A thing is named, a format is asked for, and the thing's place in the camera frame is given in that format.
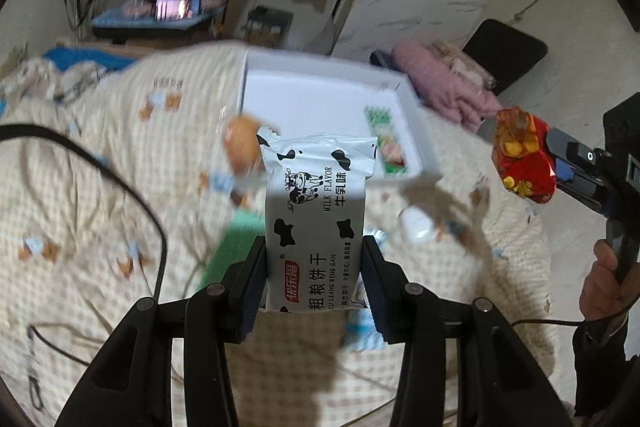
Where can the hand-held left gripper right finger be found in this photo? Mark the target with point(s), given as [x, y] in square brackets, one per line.
[380, 292]

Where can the white earbud case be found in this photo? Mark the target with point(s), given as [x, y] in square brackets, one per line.
[416, 224]

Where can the white shallow cardboard box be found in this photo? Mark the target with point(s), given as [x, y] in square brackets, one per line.
[310, 102]

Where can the blue folding table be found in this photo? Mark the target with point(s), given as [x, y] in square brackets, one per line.
[130, 19]

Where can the wrapped orange pastry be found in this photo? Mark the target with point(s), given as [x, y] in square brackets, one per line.
[242, 142]

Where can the red foil snack packet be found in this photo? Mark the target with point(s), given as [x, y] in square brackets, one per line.
[525, 167]

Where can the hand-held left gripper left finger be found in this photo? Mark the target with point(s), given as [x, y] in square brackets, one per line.
[250, 287]

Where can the mint green bottle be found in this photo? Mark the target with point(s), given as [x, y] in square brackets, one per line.
[235, 247]

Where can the cow-print biscuit packet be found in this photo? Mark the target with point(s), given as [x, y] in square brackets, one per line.
[310, 227]

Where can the dark storage crate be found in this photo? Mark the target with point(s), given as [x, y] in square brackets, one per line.
[270, 27]

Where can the black chair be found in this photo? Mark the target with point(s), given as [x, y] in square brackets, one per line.
[505, 52]

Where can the pink folded blanket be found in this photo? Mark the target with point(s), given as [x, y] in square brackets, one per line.
[440, 82]

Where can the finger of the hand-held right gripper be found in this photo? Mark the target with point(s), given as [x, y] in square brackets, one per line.
[587, 197]
[575, 152]

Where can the person's right forearm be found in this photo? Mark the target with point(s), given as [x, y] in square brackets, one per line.
[605, 357]

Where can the person's right hand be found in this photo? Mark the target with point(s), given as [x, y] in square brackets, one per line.
[602, 297]

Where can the blue towel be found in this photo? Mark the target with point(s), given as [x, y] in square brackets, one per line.
[85, 59]

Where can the green cartoon candy box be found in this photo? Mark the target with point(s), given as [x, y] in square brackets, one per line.
[392, 147]

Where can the checkered printed blanket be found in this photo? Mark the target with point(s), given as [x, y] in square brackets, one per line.
[100, 207]

